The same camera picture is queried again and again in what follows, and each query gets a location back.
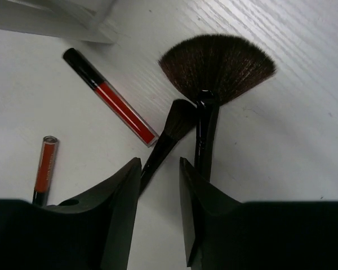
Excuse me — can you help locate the red lip gloss tube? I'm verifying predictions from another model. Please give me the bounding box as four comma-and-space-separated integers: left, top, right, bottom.
63, 48, 158, 147

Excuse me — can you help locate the fan makeup brush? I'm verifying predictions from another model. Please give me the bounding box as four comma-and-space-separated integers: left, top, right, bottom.
158, 34, 276, 181

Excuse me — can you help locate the angled makeup brush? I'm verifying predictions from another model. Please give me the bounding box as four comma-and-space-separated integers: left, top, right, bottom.
139, 99, 197, 194

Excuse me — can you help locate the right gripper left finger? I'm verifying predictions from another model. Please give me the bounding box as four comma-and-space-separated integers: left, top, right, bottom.
0, 157, 141, 269

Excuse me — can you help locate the white organizer box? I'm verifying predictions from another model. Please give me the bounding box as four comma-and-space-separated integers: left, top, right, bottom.
0, 0, 117, 44

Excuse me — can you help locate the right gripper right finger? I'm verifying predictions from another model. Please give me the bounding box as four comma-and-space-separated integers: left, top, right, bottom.
179, 158, 338, 269

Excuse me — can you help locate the dark red lip gloss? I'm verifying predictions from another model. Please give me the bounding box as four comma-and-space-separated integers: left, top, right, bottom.
32, 136, 59, 206

